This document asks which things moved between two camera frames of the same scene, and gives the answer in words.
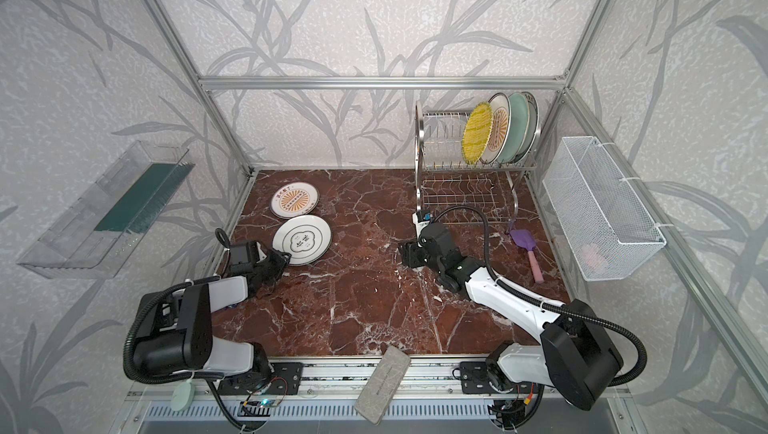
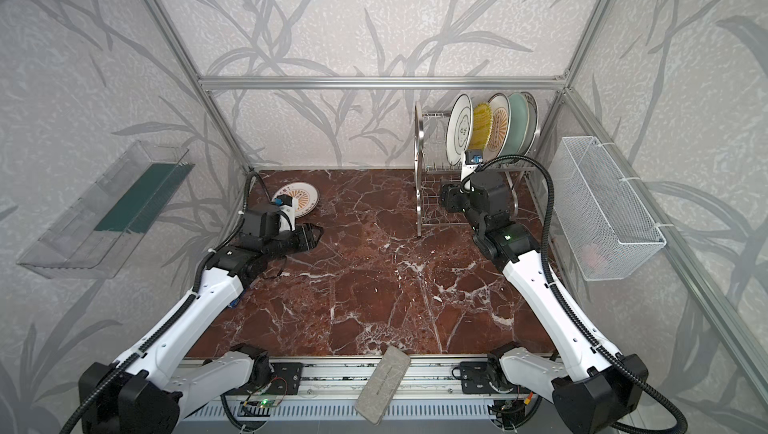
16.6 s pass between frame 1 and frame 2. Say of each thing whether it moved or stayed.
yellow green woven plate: stayed
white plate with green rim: moved
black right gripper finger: moved
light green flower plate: stayed
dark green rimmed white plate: stayed
